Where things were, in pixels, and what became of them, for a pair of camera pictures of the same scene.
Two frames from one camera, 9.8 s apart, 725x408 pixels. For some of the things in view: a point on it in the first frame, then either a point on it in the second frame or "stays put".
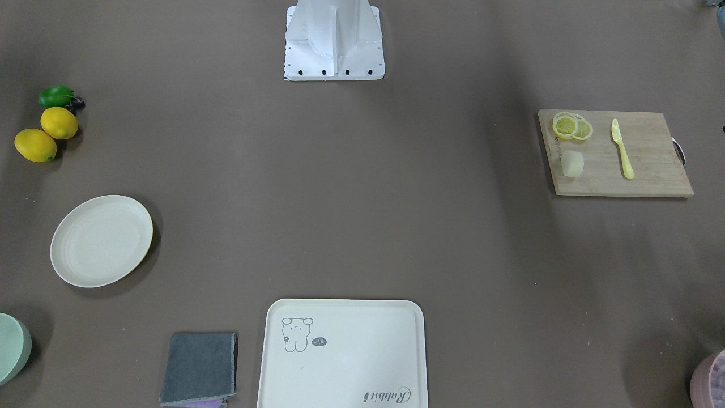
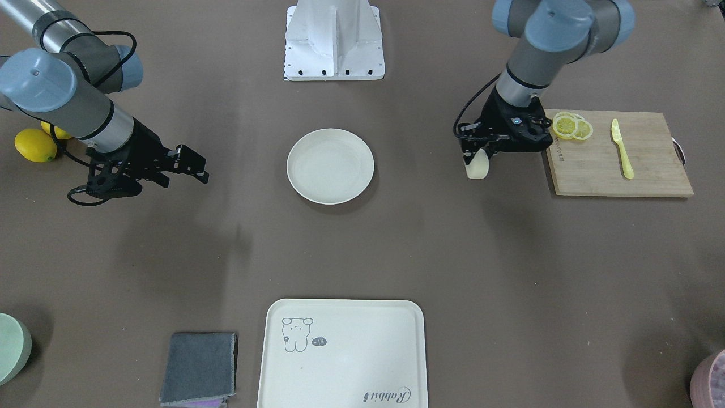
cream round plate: [101, 241] to [330, 166]
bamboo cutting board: [658, 169] stays put
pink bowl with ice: [707, 382] stays put
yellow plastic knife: [627, 167] stays put
